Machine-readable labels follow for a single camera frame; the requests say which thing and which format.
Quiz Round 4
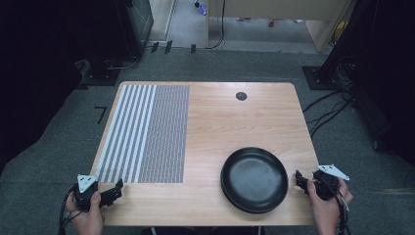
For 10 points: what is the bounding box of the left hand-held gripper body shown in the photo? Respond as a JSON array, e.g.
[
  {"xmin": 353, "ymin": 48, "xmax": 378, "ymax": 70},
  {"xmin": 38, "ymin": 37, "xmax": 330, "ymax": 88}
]
[{"xmin": 72, "ymin": 174, "xmax": 99, "ymax": 212}]

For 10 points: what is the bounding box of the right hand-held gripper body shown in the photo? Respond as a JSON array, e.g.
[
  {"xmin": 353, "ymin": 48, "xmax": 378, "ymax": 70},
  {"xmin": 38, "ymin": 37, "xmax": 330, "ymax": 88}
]
[{"xmin": 312, "ymin": 164, "xmax": 350, "ymax": 202}]

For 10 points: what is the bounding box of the person's left hand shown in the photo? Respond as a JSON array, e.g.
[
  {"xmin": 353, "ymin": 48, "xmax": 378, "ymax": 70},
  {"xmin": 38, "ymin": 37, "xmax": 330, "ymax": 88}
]
[{"xmin": 65, "ymin": 190, "xmax": 105, "ymax": 235}]

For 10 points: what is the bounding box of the person's right hand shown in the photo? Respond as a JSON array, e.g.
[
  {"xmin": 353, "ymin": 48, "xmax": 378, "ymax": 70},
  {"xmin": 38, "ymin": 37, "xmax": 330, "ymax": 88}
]
[{"xmin": 305, "ymin": 178, "xmax": 354, "ymax": 235}]

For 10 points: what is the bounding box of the black plate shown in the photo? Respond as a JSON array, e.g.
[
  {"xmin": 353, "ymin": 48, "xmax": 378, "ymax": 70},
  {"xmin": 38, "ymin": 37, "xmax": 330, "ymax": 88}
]
[
  {"xmin": 220, "ymin": 146, "xmax": 290, "ymax": 212},
  {"xmin": 220, "ymin": 177, "xmax": 286, "ymax": 215}
]

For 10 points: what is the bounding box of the grey striped placemat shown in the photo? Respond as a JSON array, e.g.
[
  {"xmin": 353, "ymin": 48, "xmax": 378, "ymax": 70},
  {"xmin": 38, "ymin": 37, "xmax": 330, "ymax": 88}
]
[{"xmin": 94, "ymin": 84, "xmax": 191, "ymax": 185}]

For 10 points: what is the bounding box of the person's dark clothing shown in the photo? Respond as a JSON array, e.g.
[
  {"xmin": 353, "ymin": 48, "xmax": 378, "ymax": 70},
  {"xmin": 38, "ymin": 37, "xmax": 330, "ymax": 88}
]
[{"xmin": 141, "ymin": 225, "xmax": 266, "ymax": 235}]

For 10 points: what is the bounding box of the black stand base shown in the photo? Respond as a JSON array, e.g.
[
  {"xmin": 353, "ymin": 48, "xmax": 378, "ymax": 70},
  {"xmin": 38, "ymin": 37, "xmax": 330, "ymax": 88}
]
[
  {"xmin": 79, "ymin": 58, "xmax": 122, "ymax": 87},
  {"xmin": 301, "ymin": 65, "xmax": 347, "ymax": 91}
]

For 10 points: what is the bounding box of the dark glass cabinet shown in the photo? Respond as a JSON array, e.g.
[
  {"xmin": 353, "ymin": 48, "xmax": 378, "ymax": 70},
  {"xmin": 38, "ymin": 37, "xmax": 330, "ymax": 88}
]
[{"xmin": 115, "ymin": 0, "xmax": 155, "ymax": 60}]

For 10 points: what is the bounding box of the light wooden cabinet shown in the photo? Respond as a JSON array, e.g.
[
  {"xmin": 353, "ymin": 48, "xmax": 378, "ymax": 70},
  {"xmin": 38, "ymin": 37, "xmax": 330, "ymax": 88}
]
[{"xmin": 207, "ymin": 0, "xmax": 356, "ymax": 54}]

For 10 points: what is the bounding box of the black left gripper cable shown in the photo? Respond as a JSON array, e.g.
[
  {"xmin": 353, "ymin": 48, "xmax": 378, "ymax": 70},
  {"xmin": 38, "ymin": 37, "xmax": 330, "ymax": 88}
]
[{"xmin": 58, "ymin": 185, "xmax": 82, "ymax": 235}]

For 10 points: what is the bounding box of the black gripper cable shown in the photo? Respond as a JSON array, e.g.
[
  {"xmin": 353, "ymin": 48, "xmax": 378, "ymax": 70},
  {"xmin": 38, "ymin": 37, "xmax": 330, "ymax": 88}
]
[
  {"xmin": 58, "ymin": 185, "xmax": 82, "ymax": 235},
  {"xmin": 322, "ymin": 177, "xmax": 352, "ymax": 235}
]

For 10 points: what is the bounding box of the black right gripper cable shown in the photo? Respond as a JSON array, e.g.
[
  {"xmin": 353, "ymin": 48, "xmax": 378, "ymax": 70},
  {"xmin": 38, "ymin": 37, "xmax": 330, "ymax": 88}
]
[{"xmin": 322, "ymin": 177, "xmax": 352, "ymax": 235}]

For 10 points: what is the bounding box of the bundle of black floor cables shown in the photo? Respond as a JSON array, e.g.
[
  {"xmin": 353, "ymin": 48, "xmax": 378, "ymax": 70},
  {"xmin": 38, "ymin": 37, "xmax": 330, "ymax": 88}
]
[{"xmin": 301, "ymin": 62, "xmax": 358, "ymax": 139}]

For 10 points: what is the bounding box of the black hanging cable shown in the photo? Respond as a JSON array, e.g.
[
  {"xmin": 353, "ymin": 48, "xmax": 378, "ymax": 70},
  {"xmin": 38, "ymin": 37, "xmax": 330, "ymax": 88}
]
[{"xmin": 205, "ymin": 0, "xmax": 227, "ymax": 51}]

